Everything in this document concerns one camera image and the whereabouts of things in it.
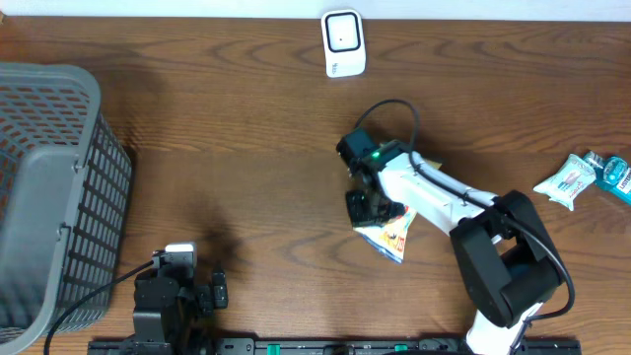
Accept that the yellow snack bag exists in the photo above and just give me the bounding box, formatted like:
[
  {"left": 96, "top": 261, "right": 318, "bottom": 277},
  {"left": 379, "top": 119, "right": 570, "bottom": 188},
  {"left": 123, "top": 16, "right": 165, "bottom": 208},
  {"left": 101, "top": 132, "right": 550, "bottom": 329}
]
[{"left": 352, "top": 167, "right": 417, "bottom": 263}]

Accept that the green wet wipes pack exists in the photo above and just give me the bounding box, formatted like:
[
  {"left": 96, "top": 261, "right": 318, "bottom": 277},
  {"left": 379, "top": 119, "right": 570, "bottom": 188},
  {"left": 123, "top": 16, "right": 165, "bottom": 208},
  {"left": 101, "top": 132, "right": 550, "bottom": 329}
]
[{"left": 532, "top": 154, "right": 596, "bottom": 211}]

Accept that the blue mouthwash bottle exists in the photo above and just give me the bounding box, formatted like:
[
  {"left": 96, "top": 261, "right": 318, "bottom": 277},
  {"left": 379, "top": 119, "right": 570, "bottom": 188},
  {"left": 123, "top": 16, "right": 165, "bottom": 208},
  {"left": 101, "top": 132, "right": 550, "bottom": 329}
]
[{"left": 583, "top": 151, "right": 630, "bottom": 204}]

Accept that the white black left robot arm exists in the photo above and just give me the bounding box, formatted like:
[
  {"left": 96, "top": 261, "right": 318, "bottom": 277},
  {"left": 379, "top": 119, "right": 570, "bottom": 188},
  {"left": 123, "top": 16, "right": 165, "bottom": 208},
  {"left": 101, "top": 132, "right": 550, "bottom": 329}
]
[{"left": 119, "top": 261, "right": 229, "bottom": 355}]

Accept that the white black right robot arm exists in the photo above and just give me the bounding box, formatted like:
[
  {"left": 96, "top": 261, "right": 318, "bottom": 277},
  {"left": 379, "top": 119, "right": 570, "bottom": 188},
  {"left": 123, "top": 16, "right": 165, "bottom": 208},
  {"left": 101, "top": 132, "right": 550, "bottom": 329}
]
[{"left": 336, "top": 128, "right": 572, "bottom": 354}]

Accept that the white barcode scanner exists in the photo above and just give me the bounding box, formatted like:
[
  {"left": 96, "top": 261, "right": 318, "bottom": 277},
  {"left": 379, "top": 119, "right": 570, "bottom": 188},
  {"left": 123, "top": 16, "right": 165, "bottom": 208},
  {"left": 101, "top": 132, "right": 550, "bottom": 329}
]
[{"left": 320, "top": 9, "right": 367, "bottom": 78}]

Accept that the grey plastic shopping basket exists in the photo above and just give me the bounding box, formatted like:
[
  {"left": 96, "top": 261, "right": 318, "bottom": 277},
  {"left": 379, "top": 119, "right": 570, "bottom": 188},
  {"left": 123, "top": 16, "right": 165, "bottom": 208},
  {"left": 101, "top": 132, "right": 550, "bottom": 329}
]
[{"left": 1, "top": 63, "right": 133, "bottom": 354}]

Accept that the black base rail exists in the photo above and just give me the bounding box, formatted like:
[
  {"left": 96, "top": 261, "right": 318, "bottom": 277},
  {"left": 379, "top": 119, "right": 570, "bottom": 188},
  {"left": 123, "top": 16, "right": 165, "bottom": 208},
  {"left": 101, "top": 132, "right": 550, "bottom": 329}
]
[{"left": 88, "top": 334, "right": 583, "bottom": 355}]

